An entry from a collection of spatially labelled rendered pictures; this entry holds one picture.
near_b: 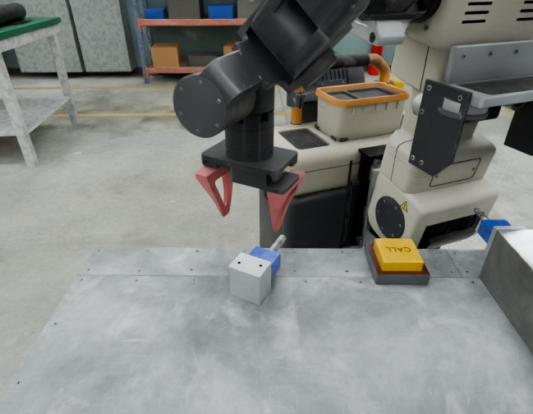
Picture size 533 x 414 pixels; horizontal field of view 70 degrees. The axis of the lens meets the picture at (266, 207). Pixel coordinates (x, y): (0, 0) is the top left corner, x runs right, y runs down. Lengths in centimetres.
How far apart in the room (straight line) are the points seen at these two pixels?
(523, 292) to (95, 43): 555
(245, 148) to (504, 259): 39
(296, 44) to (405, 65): 52
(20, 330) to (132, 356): 135
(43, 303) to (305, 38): 172
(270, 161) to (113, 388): 31
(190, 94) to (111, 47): 536
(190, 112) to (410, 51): 59
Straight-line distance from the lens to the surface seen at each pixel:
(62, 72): 398
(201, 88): 35
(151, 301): 59
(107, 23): 568
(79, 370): 54
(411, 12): 70
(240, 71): 35
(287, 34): 38
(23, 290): 205
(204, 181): 48
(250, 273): 52
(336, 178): 105
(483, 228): 75
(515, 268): 61
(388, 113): 113
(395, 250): 62
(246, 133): 42
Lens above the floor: 120
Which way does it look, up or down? 31 degrees down
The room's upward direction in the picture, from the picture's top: straight up
